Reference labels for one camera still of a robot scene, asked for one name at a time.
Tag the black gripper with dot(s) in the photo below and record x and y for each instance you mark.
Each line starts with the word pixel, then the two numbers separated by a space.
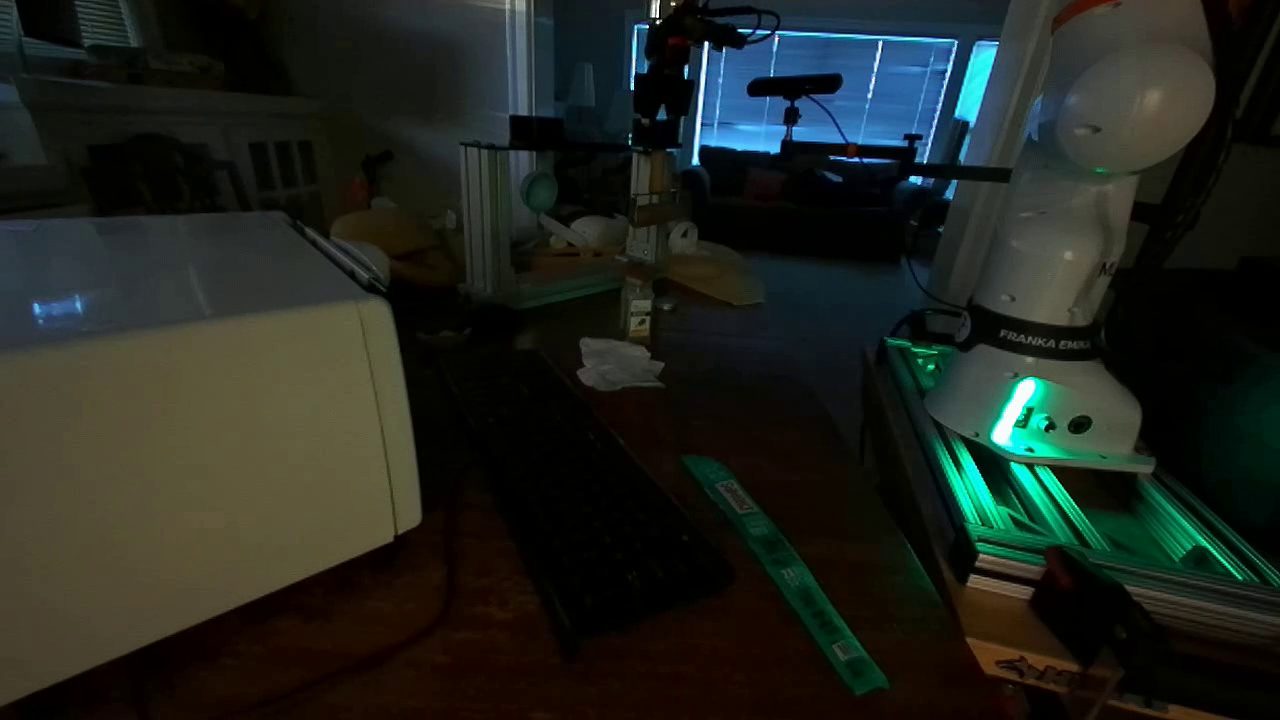
pixel 660 97

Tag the aluminium robot base rails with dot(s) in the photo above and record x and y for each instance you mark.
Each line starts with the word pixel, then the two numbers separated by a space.
pixel 1067 515

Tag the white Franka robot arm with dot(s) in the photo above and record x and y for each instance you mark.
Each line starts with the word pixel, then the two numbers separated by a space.
pixel 1080 241

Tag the dark sofa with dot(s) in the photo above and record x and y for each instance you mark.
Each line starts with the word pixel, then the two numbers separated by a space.
pixel 800 202

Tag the glass patio door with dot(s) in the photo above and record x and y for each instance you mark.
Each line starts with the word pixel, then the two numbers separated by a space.
pixel 852 123

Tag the crumpled white tissue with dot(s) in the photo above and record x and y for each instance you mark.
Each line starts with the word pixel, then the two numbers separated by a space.
pixel 619 366

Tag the yellow fabric drape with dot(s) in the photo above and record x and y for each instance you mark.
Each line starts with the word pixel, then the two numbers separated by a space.
pixel 387 241

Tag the black mat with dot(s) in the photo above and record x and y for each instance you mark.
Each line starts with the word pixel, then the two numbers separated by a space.
pixel 586 506

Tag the white cabinet with glass doors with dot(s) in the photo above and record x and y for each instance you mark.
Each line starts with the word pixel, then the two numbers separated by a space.
pixel 286 164

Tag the green ruler strip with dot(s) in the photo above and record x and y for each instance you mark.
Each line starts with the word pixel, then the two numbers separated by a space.
pixel 784 575

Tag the white toaster oven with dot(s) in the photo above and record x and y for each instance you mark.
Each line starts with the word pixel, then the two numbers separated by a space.
pixel 187 480

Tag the cardboard box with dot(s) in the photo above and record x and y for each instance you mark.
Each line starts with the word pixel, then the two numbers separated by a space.
pixel 1025 664

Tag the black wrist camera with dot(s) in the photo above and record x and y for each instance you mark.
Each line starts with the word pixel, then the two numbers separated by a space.
pixel 706 25

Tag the black stereo camera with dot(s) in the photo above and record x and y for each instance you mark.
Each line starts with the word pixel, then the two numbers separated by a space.
pixel 794 84

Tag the aluminium extrusion frame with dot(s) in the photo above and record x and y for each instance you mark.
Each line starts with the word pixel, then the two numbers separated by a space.
pixel 484 220

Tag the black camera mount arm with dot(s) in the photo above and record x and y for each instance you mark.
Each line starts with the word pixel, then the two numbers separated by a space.
pixel 904 169

